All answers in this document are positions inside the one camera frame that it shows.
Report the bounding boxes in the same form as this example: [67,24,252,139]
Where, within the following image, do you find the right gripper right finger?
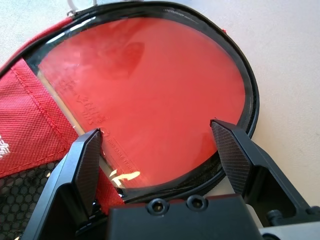
[209,119,316,221]

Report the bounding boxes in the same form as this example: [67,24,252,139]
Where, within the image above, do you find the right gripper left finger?
[22,127,111,240]

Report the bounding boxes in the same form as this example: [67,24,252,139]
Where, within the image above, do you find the red black paddle case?
[0,0,261,240]

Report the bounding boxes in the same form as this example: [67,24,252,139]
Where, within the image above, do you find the red ping-pong paddle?
[37,17,247,188]

